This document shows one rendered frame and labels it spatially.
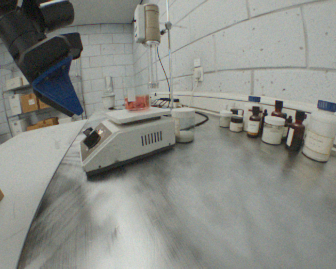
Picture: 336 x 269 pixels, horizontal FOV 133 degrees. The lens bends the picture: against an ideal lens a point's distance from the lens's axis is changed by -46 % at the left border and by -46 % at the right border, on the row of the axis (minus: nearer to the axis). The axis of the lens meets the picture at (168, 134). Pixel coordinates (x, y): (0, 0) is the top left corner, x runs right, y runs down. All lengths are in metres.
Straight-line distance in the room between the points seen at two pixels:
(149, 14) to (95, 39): 2.21
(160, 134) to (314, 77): 0.50
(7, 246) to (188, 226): 0.22
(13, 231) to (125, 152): 0.21
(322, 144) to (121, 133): 0.41
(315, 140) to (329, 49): 0.30
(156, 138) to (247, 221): 0.21
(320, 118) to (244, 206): 0.26
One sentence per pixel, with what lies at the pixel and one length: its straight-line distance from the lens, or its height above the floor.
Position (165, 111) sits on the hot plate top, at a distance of 0.27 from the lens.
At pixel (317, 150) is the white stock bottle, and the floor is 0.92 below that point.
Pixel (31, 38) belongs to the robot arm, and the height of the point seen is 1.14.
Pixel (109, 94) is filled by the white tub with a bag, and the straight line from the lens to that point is 1.36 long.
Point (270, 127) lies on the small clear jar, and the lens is 0.38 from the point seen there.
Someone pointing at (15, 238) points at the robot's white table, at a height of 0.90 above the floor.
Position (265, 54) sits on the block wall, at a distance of 0.62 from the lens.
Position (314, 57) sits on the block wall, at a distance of 0.56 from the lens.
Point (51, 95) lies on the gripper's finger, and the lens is 0.19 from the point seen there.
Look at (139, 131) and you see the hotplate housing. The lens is 0.25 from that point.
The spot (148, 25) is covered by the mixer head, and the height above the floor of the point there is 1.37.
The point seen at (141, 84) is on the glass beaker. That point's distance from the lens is 0.28.
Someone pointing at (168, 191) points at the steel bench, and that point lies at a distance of 0.19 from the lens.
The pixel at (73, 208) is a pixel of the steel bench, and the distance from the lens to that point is 0.21.
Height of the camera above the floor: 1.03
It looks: 19 degrees down
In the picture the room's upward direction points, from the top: 3 degrees counter-clockwise
